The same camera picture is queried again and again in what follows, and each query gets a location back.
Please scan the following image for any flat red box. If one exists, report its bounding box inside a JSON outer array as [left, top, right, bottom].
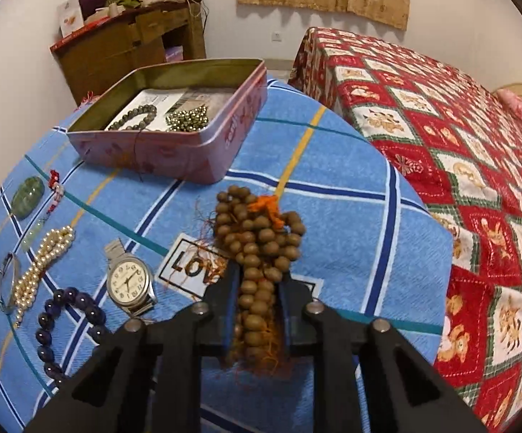
[[49, 16, 109, 53]]

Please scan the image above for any silver bangle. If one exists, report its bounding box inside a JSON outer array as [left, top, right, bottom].
[[0, 253, 21, 315]]

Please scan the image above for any red printed bed blanket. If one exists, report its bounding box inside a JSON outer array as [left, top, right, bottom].
[[288, 27, 522, 432]]

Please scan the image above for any white cardboard box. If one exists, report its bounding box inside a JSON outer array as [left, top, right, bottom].
[[58, 0, 85, 39]]

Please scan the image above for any white pearl necklace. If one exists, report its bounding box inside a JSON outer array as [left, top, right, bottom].
[[12, 226, 76, 328]]

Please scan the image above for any metallic gold bead bracelet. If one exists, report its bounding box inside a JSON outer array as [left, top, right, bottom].
[[165, 105, 209, 133]]

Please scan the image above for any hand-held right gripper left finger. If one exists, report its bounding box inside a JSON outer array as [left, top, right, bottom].
[[26, 260, 243, 433]]

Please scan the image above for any green jade pendant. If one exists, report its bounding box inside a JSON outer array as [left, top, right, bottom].
[[11, 176, 46, 212]]

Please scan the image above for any brown wooden bead necklace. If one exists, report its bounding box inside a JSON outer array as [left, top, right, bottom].
[[195, 185, 307, 376]]

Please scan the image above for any dark purple bead bracelet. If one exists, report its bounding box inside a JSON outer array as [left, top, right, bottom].
[[36, 287, 113, 387]]

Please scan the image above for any brown wooden desk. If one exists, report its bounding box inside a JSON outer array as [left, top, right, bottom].
[[50, 0, 208, 105]]

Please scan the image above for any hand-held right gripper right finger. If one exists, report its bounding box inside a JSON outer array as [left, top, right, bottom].
[[279, 278, 488, 433]]

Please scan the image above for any green stone bead bracelet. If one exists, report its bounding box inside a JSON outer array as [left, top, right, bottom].
[[107, 104, 159, 132]]

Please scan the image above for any pink tin box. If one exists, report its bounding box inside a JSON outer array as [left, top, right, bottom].
[[66, 58, 268, 185]]

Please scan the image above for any silver wristwatch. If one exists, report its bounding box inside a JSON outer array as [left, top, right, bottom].
[[104, 238, 159, 317]]

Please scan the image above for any red and white bead string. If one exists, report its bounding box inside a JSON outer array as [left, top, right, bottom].
[[20, 169, 66, 253]]

